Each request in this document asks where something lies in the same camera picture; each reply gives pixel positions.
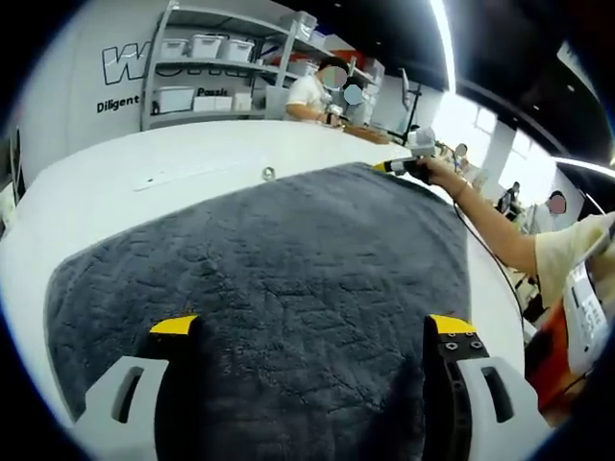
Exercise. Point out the grey towel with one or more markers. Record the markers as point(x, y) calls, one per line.
point(288, 288)

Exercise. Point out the white flat strip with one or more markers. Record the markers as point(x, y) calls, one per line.
point(192, 176)

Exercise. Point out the person's right hand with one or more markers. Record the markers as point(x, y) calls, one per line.
point(439, 174)

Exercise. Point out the brown wooden box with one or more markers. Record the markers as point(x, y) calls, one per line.
point(365, 134)

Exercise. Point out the orange cloth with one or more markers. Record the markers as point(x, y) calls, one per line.
point(552, 365)

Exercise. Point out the long ceiling light strip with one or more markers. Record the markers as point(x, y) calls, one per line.
point(444, 43)

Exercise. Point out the grey rectangular box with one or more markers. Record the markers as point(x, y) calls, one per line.
point(277, 102)

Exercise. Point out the white chest-worn device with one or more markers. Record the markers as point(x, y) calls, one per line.
point(583, 317)

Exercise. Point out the person's pale yellow shirt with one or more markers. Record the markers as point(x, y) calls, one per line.
point(572, 254)

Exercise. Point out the short ceiling light strip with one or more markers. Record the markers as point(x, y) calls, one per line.
point(591, 165)

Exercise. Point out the hanging ceiling sign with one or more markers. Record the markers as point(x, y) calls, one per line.
point(576, 67)

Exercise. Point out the grey metal shelving unit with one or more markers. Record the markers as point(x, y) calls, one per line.
point(216, 62)

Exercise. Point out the group of white storage boxes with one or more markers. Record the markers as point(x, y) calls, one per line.
point(206, 45)

